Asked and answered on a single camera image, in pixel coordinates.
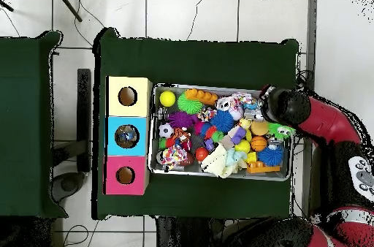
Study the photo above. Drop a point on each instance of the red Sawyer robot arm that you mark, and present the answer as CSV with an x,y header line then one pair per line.
x,y
327,121

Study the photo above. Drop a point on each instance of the clear mesh bin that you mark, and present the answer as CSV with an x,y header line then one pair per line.
x,y
263,175

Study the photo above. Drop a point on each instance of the wooden box with three holes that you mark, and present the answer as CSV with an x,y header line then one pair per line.
x,y
137,106

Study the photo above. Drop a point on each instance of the silver toy robot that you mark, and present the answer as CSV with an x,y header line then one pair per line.
x,y
252,115

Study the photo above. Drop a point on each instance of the green spiky ball with eyes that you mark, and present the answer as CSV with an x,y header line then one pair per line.
x,y
280,130

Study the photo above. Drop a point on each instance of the blue spiky ball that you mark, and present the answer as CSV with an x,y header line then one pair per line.
x,y
223,120

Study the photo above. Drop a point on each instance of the small basketball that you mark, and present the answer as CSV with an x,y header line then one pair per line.
x,y
259,143

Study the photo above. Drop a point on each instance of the orange toy block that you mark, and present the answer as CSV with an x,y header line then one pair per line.
x,y
201,95

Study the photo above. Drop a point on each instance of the dark green tablecloth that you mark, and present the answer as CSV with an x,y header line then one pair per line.
x,y
190,62
23,112

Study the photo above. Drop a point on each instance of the cream knitted cloth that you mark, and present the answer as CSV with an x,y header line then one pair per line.
x,y
219,160

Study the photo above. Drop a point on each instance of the purple spiky ball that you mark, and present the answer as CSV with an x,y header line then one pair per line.
x,y
182,119

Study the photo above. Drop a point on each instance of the yellow ball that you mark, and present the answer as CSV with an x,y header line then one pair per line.
x,y
167,98

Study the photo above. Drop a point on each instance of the small soccer ball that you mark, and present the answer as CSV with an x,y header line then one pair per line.
x,y
166,130

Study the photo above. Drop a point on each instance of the black flat panel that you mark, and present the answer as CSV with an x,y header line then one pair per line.
x,y
84,112

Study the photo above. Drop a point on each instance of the black tripod leg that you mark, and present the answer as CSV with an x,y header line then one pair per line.
x,y
67,3
7,5

